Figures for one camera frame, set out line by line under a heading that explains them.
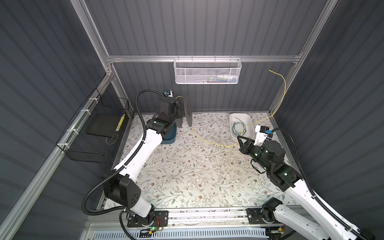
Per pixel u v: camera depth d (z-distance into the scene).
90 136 0.72
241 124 1.11
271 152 0.51
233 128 1.08
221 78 0.91
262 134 0.61
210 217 0.75
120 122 0.78
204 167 0.91
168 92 0.66
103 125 0.75
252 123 1.06
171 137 1.01
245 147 0.61
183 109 0.74
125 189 0.40
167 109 0.56
